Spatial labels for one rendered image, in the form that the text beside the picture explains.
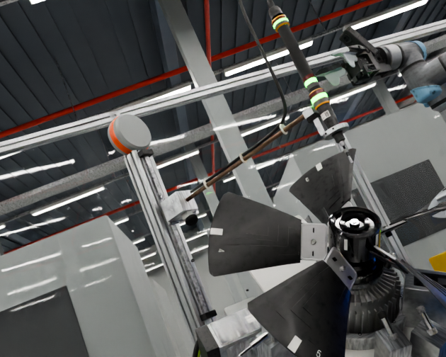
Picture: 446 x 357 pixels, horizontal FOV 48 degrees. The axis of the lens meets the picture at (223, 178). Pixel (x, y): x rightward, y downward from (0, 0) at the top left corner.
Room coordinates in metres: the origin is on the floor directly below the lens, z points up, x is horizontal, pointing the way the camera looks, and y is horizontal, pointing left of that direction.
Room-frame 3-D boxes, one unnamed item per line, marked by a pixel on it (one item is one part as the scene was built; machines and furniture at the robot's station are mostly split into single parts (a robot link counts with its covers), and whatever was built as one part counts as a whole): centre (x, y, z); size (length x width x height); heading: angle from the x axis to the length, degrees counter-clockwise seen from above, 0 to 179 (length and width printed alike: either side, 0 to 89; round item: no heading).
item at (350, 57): (1.27, -0.44, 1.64); 0.09 x 0.03 x 0.06; 138
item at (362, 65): (1.35, -0.51, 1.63); 0.12 x 0.08 x 0.09; 117
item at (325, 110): (1.25, -0.32, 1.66); 0.04 x 0.04 x 0.46
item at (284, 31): (1.25, -0.32, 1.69); 0.03 x 0.03 x 0.21
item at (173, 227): (1.67, 0.22, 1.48); 0.05 x 0.03 x 0.62; 142
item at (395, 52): (1.39, -0.58, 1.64); 0.08 x 0.05 x 0.08; 27
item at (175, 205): (1.64, 0.18, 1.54); 0.10 x 0.07 x 0.08; 52
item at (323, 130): (1.25, -0.31, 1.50); 0.09 x 0.07 x 0.10; 52
